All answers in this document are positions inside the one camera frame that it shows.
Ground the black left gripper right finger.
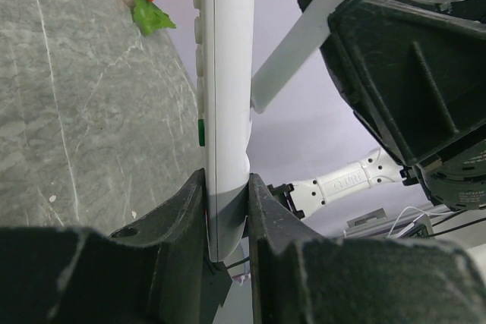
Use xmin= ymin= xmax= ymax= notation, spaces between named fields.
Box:
xmin=248 ymin=174 xmax=485 ymax=323

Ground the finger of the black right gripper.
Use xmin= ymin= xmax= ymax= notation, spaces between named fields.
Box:
xmin=320 ymin=0 xmax=485 ymax=166

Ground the white battery cover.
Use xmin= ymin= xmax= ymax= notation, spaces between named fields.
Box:
xmin=251 ymin=0 xmax=345 ymax=114

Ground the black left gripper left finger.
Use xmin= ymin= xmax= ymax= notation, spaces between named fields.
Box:
xmin=1 ymin=171 xmax=205 ymax=323

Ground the white remote control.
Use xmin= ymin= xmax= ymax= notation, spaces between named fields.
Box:
xmin=193 ymin=0 xmax=254 ymax=262

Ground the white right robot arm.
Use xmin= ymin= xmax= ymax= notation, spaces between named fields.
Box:
xmin=284 ymin=0 xmax=485 ymax=219

